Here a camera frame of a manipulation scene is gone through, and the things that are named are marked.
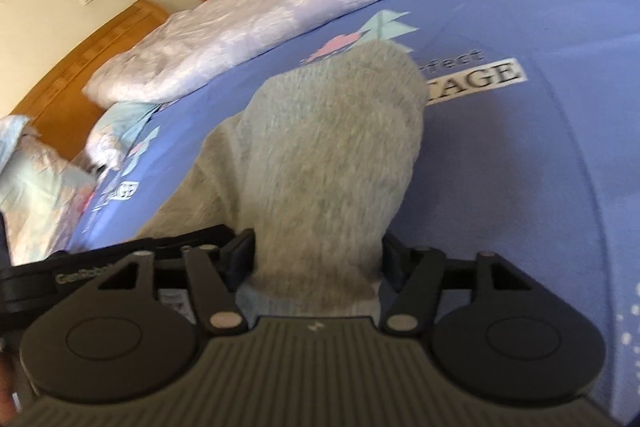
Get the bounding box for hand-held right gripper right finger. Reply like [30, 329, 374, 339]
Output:
[381, 234, 532, 336]

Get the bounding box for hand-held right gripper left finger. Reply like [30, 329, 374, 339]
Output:
[98, 229, 257, 336]

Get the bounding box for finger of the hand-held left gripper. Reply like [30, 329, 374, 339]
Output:
[150, 224, 239, 259]

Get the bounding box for grey pants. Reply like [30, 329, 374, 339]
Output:
[132, 41, 432, 319]

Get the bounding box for pale floral pillow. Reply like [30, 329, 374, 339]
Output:
[0, 114, 103, 267]

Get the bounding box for light blue patterned pillow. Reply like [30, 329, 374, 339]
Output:
[84, 99, 162, 172]

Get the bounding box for blue printed bed sheet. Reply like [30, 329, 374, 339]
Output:
[65, 0, 640, 427]

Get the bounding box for wooden headboard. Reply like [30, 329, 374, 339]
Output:
[10, 0, 173, 160]

